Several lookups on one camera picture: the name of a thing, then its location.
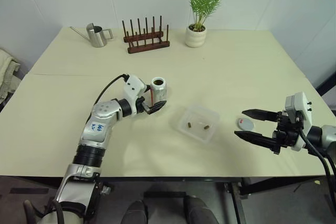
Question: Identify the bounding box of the grey jar lid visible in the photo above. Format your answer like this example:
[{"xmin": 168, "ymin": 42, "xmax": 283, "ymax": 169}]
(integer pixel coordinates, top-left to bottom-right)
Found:
[{"xmin": 236, "ymin": 116, "xmax": 255, "ymax": 131}]

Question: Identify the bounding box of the fern in white pot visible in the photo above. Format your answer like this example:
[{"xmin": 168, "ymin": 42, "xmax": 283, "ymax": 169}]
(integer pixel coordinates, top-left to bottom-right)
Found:
[{"xmin": 185, "ymin": 0, "xmax": 242, "ymax": 48}]

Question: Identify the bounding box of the brown wooden peg rack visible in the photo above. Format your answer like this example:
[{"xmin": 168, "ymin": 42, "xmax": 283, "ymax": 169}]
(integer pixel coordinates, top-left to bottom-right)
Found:
[{"xmin": 121, "ymin": 15, "xmax": 171, "ymax": 54}]

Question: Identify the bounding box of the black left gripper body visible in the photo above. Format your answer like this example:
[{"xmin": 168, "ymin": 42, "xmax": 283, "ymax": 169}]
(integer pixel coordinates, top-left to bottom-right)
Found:
[{"xmin": 135, "ymin": 95, "xmax": 152, "ymax": 115}]

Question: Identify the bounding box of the clear plastic tray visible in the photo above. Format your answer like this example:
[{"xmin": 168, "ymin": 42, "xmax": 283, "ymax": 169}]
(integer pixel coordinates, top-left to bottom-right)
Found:
[{"xmin": 175, "ymin": 105, "xmax": 221, "ymax": 145}]

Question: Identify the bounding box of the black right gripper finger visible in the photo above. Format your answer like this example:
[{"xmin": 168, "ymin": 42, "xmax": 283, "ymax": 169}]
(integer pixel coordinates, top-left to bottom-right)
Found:
[
  {"xmin": 234, "ymin": 131, "xmax": 275, "ymax": 151},
  {"xmin": 241, "ymin": 109, "xmax": 278, "ymax": 122}
]

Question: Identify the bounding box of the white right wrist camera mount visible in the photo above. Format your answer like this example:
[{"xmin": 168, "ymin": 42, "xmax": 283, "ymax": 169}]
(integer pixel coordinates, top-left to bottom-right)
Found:
[{"xmin": 285, "ymin": 92, "xmax": 313, "ymax": 153}]

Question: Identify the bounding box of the dark grey rounded shape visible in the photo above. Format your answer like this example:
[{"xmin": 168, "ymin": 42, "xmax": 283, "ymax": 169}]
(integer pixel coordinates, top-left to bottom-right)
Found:
[
  {"xmin": 183, "ymin": 195, "xmax": 218, "ymax": 224},
  {"xmin": 125, "ymin": 200, "xmax": 148, "ymax": 224}
]

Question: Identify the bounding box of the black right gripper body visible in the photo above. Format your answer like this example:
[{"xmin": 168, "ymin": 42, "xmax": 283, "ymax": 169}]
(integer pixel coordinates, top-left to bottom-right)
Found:
[{"xmin": 271, "ymin": 110, "xmax": 302, "ymax": 155}]

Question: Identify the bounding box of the clear jar with red label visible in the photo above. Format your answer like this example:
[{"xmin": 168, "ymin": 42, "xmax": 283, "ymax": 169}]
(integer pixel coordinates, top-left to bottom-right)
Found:
[{"xmin": 149, "ymin": 76, "xmax": 169, "ymax": 106}]

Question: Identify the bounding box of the beige crumpled cloth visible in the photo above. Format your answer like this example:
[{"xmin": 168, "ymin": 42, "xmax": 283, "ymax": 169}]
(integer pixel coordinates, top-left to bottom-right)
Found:
[{"xmin": 0, "ymin": 48, "xmax": 22, "ymax": 101}]

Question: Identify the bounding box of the steel watering can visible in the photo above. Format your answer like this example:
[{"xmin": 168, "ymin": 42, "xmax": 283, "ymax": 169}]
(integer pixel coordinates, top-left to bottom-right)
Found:
[{"xmin": 69, "ymin": 23, "xmax": 114, "ymax": 48}]

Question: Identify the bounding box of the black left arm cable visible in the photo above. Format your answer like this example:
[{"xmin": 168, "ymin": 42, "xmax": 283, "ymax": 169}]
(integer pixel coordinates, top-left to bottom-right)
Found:
[{"xmin": 93, "ymin": 73, "xmax": 130, "ymax": 108}]

